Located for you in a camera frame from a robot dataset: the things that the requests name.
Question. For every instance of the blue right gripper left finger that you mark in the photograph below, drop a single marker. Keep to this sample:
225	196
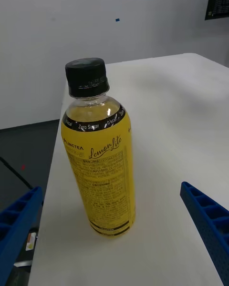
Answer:
16	221

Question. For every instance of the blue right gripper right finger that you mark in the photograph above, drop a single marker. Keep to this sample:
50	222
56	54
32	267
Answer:
210	221

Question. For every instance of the yellow drink bottle black cap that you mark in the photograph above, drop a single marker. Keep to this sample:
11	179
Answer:
105	171

